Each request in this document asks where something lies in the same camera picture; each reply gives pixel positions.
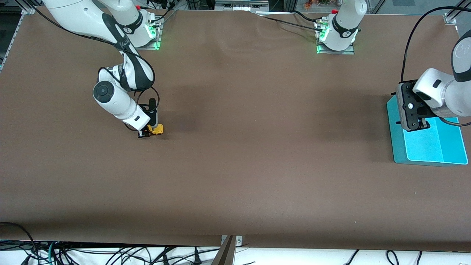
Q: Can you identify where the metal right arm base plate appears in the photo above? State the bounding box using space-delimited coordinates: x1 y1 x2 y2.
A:
121 15 163 51

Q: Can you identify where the brown table cover sheet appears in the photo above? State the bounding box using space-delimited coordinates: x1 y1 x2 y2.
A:
0 7 471 252

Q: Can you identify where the black floor cable with plug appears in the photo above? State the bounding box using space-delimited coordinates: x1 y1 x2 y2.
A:
184 247 203 265

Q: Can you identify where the short black tabletop cable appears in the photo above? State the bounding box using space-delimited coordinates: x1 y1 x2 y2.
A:
293 10 322 23

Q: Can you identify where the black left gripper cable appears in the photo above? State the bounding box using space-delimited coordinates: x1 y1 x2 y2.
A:
438 117 471 127

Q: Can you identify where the brown angled post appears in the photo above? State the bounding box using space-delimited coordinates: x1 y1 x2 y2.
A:
211 236 236 265

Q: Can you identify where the grey background device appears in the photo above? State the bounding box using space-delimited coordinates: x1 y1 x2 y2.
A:
215 0 270 11

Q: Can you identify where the black looped floor cable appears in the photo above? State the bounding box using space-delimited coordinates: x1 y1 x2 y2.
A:
0 222 41 265

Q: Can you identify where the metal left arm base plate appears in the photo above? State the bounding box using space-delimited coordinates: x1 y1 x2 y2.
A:
316 20 355 55

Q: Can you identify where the teal plastic bin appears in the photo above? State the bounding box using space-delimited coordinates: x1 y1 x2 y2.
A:
386 95 469 166

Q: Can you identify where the long black tabletop cable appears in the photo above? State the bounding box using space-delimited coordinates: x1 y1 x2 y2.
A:
254 14 324 33

